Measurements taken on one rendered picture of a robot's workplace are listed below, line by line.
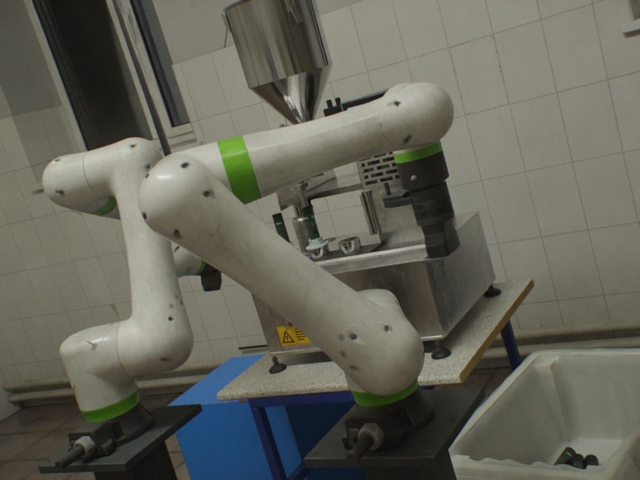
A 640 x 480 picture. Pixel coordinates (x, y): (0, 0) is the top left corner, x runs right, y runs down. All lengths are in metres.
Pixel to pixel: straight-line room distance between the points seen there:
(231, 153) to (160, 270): 0.53
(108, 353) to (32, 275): 3.84
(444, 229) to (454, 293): 0.82
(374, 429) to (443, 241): 0.39
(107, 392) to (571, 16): 2.51
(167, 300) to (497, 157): 2.30
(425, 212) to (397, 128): 0.24
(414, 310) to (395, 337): 1.01
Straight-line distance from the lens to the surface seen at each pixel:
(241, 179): 1.43
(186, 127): 5.12
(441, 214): 1.64
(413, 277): 2.32
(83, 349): 1.93
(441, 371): 2.26
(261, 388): 2.53
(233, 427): 3.02
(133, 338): 1.88
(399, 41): 3.97
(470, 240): 2.62
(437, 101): 1.47
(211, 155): 1.44
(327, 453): 1.58
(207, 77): 4.50
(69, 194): 2.03
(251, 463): 3.06
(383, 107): 1.47
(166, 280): 1.89
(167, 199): 1.27
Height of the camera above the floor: 1.56
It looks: 11 degrees down
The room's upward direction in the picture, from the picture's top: 16 degrees counter-clockwise
